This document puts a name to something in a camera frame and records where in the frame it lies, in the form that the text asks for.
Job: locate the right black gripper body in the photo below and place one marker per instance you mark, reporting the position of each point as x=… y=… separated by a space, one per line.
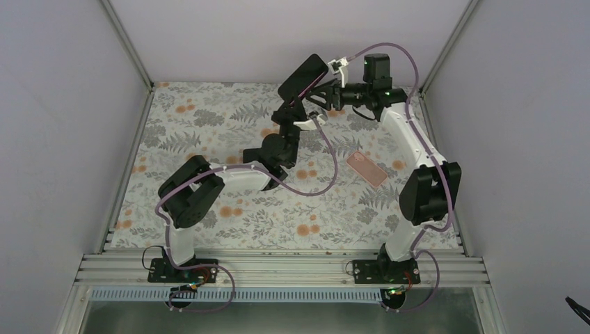
x=366 y=88

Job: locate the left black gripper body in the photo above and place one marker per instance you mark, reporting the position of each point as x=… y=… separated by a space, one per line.
x=280 y=119

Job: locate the magenta smartphone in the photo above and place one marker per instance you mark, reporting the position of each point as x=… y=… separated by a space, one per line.
x=305 y=77

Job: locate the pink phone case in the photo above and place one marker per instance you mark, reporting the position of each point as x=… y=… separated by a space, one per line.
x=367 y=169

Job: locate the black phone-shaped object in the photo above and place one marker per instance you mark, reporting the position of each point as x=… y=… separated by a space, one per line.
x=311 y=85

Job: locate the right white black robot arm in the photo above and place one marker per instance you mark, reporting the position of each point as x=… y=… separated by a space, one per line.
x=428 y=197

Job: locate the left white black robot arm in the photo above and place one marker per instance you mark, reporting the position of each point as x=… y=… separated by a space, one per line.
x=189 y=193

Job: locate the floral patterned table mat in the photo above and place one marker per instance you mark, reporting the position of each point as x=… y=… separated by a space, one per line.
x=326 y=204

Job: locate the black object at edge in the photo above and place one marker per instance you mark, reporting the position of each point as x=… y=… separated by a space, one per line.
x=581 y=311

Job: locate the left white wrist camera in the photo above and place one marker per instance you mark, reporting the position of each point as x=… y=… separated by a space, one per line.
x=314 y=122

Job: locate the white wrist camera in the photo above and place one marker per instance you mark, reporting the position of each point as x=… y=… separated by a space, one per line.
x=314 y=122
x=340 y=67

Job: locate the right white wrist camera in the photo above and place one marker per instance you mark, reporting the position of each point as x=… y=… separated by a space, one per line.
x=340 y=67

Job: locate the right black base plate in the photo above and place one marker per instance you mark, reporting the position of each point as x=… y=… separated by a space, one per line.
x=366 y=272

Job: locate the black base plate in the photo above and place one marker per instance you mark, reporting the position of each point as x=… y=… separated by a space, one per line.
x=161 y=270
x=366 y=272

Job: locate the slotted cable duct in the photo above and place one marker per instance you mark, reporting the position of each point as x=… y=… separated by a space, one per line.
x=242 y=294

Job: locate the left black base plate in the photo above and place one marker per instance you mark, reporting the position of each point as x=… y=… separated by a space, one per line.
x=161 y=270

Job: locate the aluminium rail frame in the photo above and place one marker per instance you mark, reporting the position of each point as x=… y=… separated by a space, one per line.
x=257 y=269

